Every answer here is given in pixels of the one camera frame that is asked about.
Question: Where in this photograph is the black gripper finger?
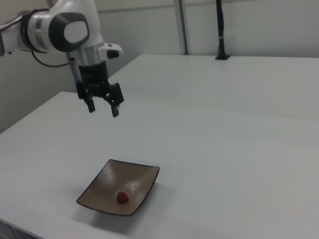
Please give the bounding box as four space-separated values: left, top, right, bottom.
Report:
102 82 125 118
75 82 97 114

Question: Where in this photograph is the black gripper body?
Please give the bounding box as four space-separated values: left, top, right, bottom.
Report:
78 61 110 98

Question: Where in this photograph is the red toy strawberry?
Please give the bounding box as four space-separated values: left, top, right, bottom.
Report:
116 191 130 205

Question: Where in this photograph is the square brown ceramic plate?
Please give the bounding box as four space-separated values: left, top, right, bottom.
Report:
76 158 160 217

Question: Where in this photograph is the black pole with clamp base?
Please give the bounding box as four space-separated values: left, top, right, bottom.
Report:
215 0 231 61

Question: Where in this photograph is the dark gripper cable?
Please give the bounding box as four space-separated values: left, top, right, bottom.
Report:
30 50 77 83

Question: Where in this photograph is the grey partition post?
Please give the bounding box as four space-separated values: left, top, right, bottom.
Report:
173 0 193 56

